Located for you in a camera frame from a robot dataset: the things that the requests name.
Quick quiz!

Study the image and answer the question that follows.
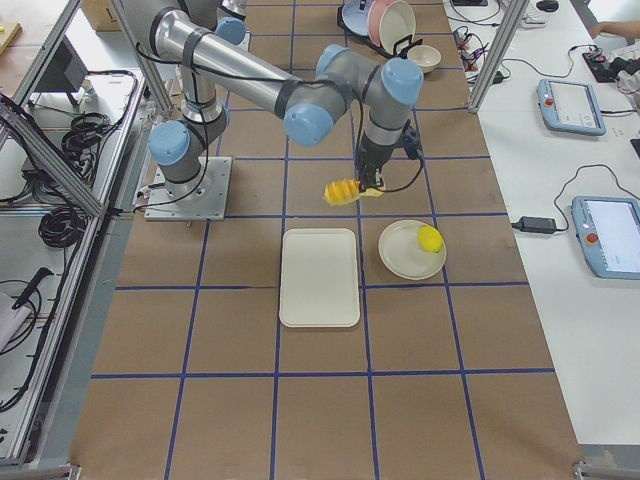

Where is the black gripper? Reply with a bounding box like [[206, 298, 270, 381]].
[[356, 138, 395, 194]]

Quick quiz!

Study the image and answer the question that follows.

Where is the blue plate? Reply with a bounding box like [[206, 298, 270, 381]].
[[341, 0, 371, 37]]

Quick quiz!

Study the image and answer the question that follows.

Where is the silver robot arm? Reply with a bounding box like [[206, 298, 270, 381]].
[[220, 0, 247, 20], [122, 1, 424, 206]]

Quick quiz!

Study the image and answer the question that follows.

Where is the cream round plate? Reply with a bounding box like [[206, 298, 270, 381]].
[[378, 220, 447, 280]]

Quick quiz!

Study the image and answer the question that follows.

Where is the cream plate in rack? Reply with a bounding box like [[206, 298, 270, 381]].
[[380, 1, 416, 53]]

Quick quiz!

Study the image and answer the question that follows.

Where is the yellow lemon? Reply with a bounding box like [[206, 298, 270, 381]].
[[417, 225, 444, 253]]

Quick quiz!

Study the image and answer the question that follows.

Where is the white rectangular tray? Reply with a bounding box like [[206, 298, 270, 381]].
[[279, 228, 360, 328]]

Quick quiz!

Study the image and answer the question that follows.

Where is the cream bowl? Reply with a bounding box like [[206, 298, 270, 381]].
[[406, 44, 442, 74]]

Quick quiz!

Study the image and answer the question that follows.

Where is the black dish rack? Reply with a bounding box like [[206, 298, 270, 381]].
[[336, 8, 423, 59]]

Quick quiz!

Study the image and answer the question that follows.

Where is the black power adapter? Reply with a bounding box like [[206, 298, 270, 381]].
[[511, 216, 558, 234]]

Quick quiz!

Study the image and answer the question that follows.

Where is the far blue teach pendant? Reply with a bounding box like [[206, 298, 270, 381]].
[[536, 78, 606, 136]]

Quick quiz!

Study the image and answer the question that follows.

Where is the blue teach pendant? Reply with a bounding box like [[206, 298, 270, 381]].
[[571, 196, 639, 280], [536, 78, 606, 136]]

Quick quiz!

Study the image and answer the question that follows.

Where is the near blue teach pendant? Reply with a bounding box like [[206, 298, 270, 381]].
[[571, 196, 639, 280]]

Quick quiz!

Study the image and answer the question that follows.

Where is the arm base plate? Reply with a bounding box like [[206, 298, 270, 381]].
[[144, 156, 233, 221]]

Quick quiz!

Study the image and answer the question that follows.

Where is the aluminium frame post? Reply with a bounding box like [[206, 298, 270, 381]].
[[468, 0, 528, 114]]

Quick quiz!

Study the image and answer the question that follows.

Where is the black cable bundle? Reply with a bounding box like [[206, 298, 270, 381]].
[[60, 112, 125, 166]]

